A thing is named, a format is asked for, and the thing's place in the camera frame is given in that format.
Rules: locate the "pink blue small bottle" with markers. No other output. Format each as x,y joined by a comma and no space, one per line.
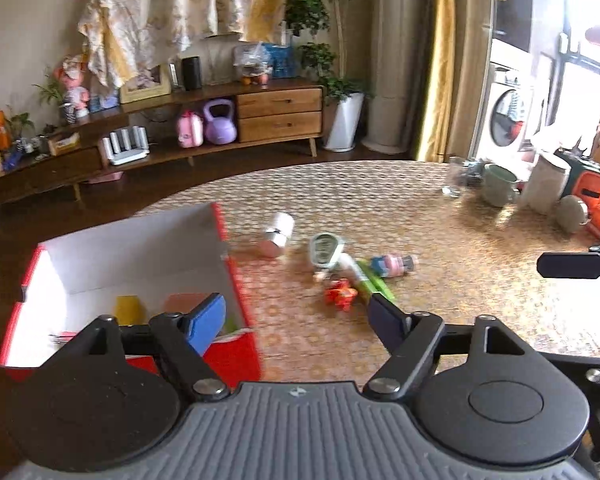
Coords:
392,264

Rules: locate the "yellow small box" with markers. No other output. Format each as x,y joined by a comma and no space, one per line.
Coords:
130,310

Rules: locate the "clear drinking glass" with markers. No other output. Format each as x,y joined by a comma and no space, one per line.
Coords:
454,177

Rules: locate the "thin leafy plant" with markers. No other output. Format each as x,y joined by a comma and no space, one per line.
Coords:
20,122

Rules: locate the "pink toy suitcase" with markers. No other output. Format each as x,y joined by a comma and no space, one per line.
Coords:
190,131

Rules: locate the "red horse toy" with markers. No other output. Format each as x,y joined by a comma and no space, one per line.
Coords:
340,294

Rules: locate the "pink flat box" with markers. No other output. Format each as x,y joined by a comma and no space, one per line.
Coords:
105,177

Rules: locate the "black speaker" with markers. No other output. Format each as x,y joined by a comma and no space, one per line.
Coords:
191,72

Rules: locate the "green white tube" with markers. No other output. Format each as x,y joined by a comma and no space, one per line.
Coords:
367,277

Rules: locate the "white green meter device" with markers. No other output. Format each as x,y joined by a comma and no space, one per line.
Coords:
325,249

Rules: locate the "wooden media cabinet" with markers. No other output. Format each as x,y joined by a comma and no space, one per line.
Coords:
205,92

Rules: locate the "covered standing air conditioner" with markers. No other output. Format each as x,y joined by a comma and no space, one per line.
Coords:
397,60

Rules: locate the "green indoor tree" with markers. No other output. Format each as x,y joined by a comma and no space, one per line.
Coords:
305,10

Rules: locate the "white router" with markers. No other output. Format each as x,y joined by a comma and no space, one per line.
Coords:
125,152

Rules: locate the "pink doll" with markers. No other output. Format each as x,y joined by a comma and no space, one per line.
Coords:
75,85

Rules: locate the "white washing machine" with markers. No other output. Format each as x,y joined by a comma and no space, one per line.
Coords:
505,115

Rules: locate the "photo frame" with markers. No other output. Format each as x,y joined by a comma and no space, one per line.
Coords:
145,87

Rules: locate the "green orange utensil holder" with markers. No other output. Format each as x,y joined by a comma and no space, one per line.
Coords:
587,185

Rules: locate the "yellow white small carton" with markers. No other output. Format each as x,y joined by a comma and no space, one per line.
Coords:
64,145

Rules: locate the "blue small toy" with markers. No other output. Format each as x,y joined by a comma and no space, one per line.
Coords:
12,157

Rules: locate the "clear plastic bag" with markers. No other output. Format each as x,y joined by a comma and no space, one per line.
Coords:
250,62

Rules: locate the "floral yellow sheet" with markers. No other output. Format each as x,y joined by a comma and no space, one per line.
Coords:
180,0

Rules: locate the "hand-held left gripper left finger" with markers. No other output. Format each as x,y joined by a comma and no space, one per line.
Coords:
207,325

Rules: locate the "blue bag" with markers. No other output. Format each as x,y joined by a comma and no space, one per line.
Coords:
281,61

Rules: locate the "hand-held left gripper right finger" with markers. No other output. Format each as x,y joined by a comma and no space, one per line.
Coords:
387,320

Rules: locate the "small plant in vase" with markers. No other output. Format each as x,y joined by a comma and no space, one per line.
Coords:
67,112

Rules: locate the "red cardboard box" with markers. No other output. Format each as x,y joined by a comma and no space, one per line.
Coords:
130,255

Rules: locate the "pale green mug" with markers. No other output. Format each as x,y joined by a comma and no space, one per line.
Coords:
497,187

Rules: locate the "white round jar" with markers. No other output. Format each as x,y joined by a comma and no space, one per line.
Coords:
278,234

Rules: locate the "yellow curtain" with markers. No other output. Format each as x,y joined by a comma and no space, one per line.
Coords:
437,60

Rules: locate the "purple kettlebell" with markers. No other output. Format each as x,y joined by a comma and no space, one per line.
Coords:
220,129

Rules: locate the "wooden drawer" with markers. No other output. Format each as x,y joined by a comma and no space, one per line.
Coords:
280,102
280,127

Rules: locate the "grey round container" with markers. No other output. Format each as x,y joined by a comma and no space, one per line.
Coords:
572,215

